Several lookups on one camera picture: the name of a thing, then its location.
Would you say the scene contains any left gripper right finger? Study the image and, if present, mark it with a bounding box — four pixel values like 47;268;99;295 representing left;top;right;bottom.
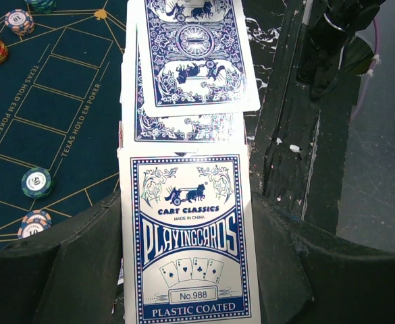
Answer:
251;193;395;323

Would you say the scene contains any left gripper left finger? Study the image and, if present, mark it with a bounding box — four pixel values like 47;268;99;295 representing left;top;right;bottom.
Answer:
0;192;122;323

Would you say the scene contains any blue chip stack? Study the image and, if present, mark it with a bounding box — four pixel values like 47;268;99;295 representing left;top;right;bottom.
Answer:
4;9;35;36
18;210;52;239

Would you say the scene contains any green chip stack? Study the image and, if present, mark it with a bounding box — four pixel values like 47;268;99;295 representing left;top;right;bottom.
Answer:
25;0;56;14
21;167;54;199

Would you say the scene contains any playing card deck box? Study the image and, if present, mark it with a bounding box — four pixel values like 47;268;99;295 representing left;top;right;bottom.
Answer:
117;145;261;323

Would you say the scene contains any blue backed playing cards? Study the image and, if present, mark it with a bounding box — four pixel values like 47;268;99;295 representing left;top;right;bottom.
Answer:
121;1;260;148

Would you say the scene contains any blue chip stack top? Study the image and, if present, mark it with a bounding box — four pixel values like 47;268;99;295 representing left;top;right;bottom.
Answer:
4;9;35;36

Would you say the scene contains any green chip stack top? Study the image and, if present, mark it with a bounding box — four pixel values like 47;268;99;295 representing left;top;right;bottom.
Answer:
25;0;56;14

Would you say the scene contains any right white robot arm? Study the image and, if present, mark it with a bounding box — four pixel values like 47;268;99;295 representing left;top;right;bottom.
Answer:
298;1;384;101

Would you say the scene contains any round blue poker mat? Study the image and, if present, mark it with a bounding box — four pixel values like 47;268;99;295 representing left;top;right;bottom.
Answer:
0;0;126;249

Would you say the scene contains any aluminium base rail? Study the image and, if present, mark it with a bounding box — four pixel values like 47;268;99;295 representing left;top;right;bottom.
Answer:
244;1;395;252

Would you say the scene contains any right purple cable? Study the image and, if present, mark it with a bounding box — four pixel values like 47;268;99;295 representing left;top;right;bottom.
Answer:
348;16;384;122

